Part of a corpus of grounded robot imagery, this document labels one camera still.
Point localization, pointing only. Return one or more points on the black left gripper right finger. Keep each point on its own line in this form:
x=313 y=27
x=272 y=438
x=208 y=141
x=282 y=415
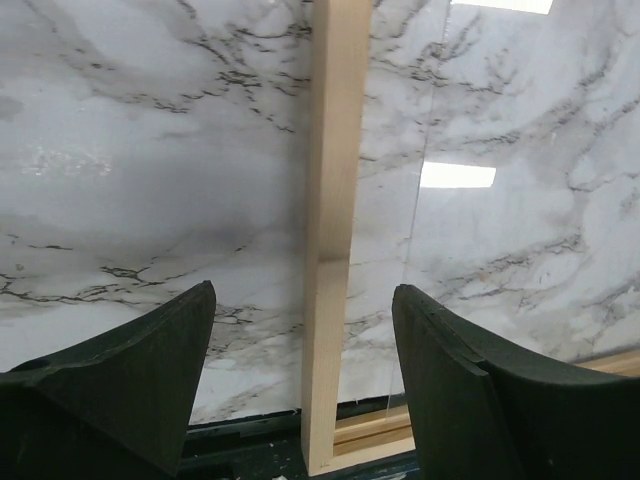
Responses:
x=483 y=407

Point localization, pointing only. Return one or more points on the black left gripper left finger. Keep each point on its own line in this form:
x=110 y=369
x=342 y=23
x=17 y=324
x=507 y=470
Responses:
x=115 y=406

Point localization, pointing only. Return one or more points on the light wooden picture frame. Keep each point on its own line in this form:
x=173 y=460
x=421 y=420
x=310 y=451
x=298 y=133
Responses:
x=341 y=58

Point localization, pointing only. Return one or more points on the black table edge rail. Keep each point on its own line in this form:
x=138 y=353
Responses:
x=268 y=446

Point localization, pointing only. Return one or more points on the clear acrylic sheet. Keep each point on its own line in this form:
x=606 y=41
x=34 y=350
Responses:
x=499 y=173

